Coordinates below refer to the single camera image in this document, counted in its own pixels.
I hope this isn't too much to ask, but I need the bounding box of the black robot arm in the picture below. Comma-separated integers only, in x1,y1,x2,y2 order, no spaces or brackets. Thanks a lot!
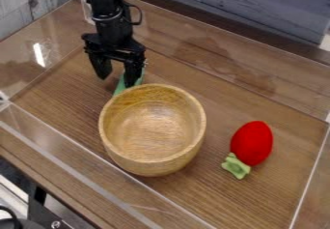
82,0,146,88

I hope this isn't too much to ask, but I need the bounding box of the brown wooden bowl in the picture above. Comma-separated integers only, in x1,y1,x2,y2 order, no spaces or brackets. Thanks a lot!
98,84,206,177

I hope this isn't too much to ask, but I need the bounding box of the black cable bottom left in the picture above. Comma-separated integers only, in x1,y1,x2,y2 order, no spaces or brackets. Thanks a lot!
0,204,25,229

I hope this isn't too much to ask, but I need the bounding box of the black metal table bracket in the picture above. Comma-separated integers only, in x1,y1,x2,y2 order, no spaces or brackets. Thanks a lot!
26,183,89,229

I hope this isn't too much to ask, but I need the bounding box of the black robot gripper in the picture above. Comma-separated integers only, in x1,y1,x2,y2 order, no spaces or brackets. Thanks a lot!
82,15,146,88

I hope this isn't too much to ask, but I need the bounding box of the green rectangular block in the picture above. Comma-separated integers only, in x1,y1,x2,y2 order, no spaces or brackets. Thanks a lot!
113,73,145,96

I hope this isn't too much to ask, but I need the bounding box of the red plush strawberry toy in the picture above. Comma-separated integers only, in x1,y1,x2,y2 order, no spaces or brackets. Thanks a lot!
221,121,274,180

